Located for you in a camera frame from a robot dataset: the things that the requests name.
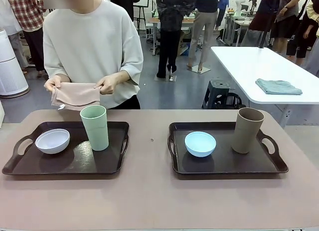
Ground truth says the person's left hand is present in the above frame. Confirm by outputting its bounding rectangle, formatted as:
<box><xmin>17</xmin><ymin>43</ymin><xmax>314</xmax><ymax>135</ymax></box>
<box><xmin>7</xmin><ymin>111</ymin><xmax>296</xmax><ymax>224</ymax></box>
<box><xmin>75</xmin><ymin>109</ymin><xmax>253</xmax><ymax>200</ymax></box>
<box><xmin>95</xmin><ymin>75</ymin><xmax>118</xmax><ymax>95</ymax></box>

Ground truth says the person's right hand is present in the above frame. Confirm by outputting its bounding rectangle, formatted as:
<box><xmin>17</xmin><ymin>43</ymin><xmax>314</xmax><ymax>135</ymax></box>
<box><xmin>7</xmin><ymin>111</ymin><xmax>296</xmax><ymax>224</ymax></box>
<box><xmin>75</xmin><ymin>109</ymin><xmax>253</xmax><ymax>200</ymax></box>
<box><xmin>44</xmin><ymin>75</ymin><xmax>62</xmax><ymax>94</ymax></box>

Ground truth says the beige cloth mat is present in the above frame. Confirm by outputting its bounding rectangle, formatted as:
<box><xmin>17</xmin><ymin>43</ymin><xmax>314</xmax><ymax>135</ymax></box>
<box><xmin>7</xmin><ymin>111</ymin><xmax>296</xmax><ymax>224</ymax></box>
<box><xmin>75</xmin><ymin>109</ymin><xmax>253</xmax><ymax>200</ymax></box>
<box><xmin>51</xmin><ymin>82</ymin><xmax>101</xmax><ymax>112</ymax></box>

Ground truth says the pale green tall cup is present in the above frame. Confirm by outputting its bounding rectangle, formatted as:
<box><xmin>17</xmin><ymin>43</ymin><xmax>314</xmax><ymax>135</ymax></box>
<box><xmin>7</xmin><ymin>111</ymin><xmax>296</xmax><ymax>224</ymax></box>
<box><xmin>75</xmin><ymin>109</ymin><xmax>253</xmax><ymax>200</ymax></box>
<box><xmin>79</xmin><ymin>105</ymin><xmax>110</xmax><ymax>152</ymax></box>

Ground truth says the white bowl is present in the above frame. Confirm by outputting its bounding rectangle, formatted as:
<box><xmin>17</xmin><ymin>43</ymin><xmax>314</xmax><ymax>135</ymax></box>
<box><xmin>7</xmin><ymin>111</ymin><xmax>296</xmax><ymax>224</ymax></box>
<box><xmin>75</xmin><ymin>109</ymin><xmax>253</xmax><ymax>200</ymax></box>
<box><xmin>35</xmin><ymin>128</ymin><xmax>71</xmax><ymax>155</ymax></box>

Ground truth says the light blue bowl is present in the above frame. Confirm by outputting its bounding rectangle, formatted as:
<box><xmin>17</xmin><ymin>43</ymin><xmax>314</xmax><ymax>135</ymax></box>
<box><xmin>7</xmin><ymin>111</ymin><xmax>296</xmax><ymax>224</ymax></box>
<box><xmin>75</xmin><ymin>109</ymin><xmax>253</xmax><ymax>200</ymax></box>
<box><xmin>184</xmin><ymin>131</ymin><xmax>217</xmax><ymax>158</ymax></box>

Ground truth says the brown tall cup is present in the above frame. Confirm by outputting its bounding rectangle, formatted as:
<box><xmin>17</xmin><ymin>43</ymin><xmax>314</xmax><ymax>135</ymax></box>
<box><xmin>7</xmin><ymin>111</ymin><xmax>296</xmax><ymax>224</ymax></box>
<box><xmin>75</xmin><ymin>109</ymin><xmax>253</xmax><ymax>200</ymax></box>
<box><xmin>231</xmin><ymin>107</ymin><xmax>265</xmax><ymax>155</ymax></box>

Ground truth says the blue-grey cloth mat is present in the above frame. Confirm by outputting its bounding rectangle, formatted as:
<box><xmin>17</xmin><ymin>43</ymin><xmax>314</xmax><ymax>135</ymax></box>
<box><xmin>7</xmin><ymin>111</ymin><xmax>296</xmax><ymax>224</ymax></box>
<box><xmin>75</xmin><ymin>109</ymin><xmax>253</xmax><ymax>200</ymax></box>
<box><xmin>255</xmin><ymin>78</ymin><xmax>303</xmax><ymax>95</ymax></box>

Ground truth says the person's left forearm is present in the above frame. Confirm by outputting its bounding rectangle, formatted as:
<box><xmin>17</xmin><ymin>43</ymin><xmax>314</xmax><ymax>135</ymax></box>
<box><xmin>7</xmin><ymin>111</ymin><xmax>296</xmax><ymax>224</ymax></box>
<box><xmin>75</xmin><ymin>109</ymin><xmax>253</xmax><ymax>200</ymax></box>
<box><xmin>113</xmin><ymin>70</ymin><xmax>132</xmax><ymax>82</ymax></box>

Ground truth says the white air purifier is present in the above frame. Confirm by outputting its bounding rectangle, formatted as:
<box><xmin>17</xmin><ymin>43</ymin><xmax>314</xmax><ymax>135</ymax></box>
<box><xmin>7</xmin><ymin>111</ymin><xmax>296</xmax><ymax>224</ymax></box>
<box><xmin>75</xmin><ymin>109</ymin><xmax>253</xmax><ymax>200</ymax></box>
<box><xmin>0</xmin><ymin>28</ymin><xmax>30</xmax><ymax>99</ymax></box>

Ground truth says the person in cream sweater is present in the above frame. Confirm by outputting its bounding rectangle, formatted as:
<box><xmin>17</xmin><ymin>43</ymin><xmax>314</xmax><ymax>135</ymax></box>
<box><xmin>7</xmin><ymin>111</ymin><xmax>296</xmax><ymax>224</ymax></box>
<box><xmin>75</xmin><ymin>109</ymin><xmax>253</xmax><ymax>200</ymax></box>
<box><xmin>42</xmin><ymin>0</ymin><xmax>145</xmax><ymax>110</ymax></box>

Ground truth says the figure in red plaid shirt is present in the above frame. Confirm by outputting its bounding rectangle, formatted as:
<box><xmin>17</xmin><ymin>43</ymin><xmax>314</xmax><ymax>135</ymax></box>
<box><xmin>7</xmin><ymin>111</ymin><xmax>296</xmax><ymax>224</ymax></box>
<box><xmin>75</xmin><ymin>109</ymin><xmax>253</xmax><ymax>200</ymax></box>
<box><xmin>5</xmin><ymin>0</ymin><xmax>48</xmax><ymax>78</ymax></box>

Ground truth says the wooden background desk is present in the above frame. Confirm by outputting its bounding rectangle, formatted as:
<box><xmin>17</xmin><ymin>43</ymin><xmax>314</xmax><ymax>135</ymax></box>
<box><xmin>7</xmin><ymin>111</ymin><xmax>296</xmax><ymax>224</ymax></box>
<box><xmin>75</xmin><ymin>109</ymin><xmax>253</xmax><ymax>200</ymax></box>
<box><xmin>147</xmin><ymin>15</ymin><xmax>196</xmax><ymax>56</ymax></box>

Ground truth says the figure in white coat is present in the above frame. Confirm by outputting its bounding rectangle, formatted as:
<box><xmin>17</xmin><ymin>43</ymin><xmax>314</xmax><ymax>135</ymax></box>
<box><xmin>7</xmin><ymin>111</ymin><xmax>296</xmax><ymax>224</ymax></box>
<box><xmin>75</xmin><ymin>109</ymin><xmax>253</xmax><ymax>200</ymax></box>
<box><xmin>0</xmin><ymin>0</ymin><xmax>28</xmax><ymax>69</ymax></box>

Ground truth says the figure in black top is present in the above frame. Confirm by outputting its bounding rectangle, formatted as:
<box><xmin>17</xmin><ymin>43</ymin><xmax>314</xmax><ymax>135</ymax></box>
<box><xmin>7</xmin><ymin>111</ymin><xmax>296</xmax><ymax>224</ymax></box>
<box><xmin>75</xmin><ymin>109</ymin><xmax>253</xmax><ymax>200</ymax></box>
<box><xmin>112</xmin><ymin>0</ymin><xmax>141</xmax><ymax>22</ymax></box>

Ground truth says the mannequin in dark jacket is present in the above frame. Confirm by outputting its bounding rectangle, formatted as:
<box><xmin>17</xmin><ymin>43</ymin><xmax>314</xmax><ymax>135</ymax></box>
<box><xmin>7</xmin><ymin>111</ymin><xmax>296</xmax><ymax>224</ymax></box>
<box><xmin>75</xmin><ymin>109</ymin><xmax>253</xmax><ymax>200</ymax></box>
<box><xmin>156</xmin><ymin>0</ymin><xmax>197</xmax><ymax>81</ymax></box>

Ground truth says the mannequin in blue top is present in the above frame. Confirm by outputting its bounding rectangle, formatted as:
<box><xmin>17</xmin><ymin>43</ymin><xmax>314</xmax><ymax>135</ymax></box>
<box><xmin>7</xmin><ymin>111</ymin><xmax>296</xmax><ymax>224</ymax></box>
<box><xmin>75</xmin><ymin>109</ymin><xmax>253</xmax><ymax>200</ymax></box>
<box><xmin>187</xmin><ymin>0</ymin><xmax>230</xmax><ymax>74</ymax></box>

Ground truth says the black bag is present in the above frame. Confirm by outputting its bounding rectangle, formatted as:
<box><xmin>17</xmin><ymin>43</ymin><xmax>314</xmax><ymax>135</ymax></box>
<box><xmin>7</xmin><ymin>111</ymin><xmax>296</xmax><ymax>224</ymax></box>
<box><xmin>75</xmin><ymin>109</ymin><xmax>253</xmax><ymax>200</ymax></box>
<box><xmin>219</xmin><ymin>92</ymin><xmax>246</xmax><ymax>109</ymax></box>

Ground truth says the white rounded table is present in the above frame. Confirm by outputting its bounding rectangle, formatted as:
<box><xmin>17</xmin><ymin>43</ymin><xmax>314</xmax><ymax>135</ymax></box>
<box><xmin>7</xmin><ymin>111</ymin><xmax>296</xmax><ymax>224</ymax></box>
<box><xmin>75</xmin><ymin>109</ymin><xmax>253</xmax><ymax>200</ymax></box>
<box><xmin>210</xmin><ymin>46</ymin><xmax>319</xmax><ymax>128</ymax></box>

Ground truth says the figure in red navy dress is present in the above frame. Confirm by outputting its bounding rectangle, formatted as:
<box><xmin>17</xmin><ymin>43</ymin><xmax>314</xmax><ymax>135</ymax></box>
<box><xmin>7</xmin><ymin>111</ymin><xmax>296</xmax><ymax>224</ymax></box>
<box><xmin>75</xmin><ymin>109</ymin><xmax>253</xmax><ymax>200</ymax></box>
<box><xmin>249</xmin><ymin>0</ymin><xmax>282</xmax><ymax>48</ymax></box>

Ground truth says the figure in black clothes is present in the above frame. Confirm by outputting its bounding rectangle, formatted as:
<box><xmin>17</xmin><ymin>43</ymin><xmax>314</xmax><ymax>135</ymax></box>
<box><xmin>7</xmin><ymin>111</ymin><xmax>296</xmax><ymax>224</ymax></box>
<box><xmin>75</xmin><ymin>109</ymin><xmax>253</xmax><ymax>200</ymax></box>
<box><xmin>286</xmin><ymin>0</ymin><xmax>319</xmax><ymax>59</ymax></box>

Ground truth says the person in grey t-shirt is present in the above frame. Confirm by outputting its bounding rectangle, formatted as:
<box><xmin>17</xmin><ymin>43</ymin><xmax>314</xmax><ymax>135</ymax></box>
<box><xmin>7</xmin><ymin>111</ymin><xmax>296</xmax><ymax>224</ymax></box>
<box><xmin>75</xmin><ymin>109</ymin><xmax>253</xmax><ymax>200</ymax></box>
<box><xmin>270</xmin><ymin>0</ymin><xmax>304</xmax><ymax>54</ymax></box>

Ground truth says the dark brown handled tray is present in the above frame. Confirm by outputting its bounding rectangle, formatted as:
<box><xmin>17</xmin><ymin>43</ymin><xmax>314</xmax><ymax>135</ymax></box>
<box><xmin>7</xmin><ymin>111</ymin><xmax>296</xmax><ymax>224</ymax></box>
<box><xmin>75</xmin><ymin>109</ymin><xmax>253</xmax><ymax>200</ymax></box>
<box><xmin>1</xmin><ymin>121</ymin><xmax>130</xmax><ymax>176</ymax></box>
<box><xmin>167</xmin><ymin>121</ymin><xmax>289</xmax><ymax>176</ymax></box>

